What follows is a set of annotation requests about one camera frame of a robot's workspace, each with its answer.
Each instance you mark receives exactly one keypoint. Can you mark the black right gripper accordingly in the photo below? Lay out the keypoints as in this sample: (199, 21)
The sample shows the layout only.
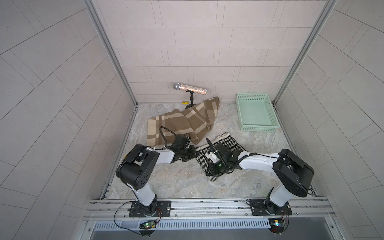
(213, 171)

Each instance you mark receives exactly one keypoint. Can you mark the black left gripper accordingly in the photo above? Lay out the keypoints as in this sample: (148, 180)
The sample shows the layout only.
(191, 151)

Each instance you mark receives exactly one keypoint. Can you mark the black white houndstooth scarf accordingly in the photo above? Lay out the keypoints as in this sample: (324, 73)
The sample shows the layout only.
(202, 151)

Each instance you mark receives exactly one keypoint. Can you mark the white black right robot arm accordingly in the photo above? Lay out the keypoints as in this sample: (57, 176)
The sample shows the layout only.
(294, 174)

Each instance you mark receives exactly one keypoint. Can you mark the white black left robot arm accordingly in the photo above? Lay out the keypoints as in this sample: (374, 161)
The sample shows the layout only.
(137, 166)

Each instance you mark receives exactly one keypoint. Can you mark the mint green plastic basket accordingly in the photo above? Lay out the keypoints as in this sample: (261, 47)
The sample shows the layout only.
(256, 113)

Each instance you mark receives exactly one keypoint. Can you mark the brown beige plaid blanket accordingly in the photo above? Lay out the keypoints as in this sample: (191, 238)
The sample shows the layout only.
(195, 122)

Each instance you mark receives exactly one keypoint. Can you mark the black microphone stand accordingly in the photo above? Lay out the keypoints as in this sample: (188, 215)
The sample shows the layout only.
(191, 104)

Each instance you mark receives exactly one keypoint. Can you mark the glitter microphone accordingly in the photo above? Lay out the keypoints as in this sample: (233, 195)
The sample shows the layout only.
(182, 87)

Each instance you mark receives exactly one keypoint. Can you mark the left green circuit board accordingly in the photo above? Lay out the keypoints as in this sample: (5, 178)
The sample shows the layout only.
(148, 225)

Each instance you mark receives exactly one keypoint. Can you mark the green circuit board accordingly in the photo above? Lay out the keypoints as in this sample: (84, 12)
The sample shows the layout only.
(277, 226)
(148, 225)

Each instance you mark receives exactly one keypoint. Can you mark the right green circuit board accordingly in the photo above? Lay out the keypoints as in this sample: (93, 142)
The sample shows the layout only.
(277, 226)

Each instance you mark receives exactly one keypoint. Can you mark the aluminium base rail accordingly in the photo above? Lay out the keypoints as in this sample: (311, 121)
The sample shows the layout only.
(201, 214)

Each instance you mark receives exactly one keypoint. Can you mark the aluminium corner post left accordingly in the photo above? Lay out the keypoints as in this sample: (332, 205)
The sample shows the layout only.
(107, 44)

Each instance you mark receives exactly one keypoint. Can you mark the aluminium corner post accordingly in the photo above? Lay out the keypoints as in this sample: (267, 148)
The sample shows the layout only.
(107, 44)
(321, 20)

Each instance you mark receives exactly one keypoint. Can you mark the aluminium corner post right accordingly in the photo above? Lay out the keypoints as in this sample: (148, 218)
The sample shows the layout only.
(321, 20)

